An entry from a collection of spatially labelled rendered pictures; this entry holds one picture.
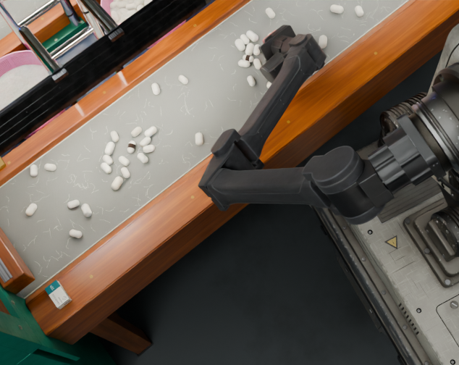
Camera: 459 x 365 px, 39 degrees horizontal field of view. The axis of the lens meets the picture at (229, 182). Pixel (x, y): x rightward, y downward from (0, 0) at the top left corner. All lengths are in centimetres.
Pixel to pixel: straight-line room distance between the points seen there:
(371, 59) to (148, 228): 73
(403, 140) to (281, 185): 24
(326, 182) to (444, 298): 94
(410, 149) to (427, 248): 92
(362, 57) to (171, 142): 55
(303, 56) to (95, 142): 61
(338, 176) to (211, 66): 90
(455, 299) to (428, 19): 75
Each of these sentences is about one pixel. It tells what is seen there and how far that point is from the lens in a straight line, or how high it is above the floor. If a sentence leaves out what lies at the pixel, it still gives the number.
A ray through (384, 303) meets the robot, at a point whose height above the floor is 34.
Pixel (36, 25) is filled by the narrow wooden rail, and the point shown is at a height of 77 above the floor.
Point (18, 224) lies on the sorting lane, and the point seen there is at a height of 74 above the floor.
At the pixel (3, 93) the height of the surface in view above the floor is 73.
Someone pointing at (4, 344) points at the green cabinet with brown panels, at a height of 99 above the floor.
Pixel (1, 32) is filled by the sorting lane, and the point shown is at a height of 74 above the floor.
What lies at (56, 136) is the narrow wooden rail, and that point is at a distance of 180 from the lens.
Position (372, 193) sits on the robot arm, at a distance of 99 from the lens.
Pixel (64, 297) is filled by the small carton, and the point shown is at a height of 79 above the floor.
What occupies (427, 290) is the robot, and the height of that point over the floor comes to 48.
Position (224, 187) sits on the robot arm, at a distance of 124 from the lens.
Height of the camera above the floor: 227
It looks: 68 degrees down
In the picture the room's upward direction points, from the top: 18 degrees counter-clockwise
